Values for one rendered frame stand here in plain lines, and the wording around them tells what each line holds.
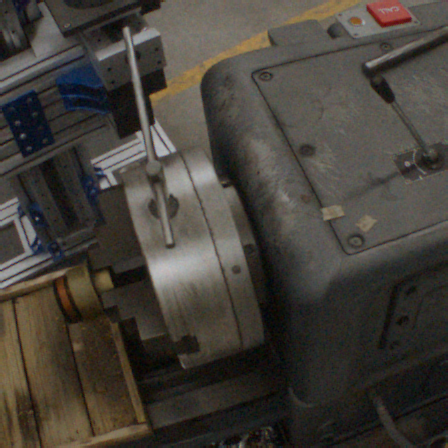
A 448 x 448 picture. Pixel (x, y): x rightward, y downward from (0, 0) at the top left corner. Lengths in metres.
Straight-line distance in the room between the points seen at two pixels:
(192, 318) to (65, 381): 0.38
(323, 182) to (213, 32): 2.34
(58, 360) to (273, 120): 0.58
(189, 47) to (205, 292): 2.30
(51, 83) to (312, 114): 0.70
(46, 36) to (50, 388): 0.78
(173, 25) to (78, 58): 1.81
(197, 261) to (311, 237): 0.15
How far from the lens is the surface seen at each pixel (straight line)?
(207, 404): 1.14
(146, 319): 0.93
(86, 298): 0.98
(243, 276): 0.87
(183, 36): 3.16
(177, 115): 2.76
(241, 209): 0.93
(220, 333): 0.91
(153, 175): 0.80
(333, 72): 1.01
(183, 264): 0.86
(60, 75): 1.47
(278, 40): 1.07
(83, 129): 1.59
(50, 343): 1.23
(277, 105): 0.95
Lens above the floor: 1.92
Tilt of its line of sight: 54 degrees down
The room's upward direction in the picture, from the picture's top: 10 degrees counter-clockwise
